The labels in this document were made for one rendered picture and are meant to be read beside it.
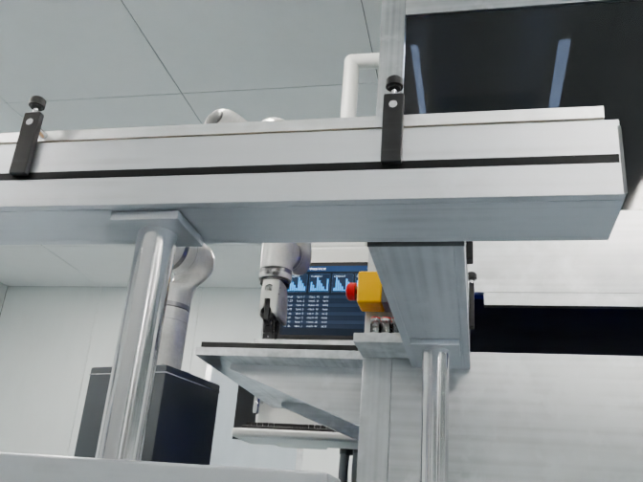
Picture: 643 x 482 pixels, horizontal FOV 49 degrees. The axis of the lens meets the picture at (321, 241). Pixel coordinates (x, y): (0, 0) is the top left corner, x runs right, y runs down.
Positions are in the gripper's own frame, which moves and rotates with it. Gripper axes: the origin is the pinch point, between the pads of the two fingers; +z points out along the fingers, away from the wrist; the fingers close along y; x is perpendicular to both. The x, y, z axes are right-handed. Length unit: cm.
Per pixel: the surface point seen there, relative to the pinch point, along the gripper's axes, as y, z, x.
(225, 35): 128, -204, 80
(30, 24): 107, -204, 185
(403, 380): -12.4, 11.3, -34.5
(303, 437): 66, 14, 5
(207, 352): -10.9, 5.7, 11.5
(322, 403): -2.4, 15.0, -15.1
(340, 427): 48, 13, -10
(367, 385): -12.4, 12.8, -26.9
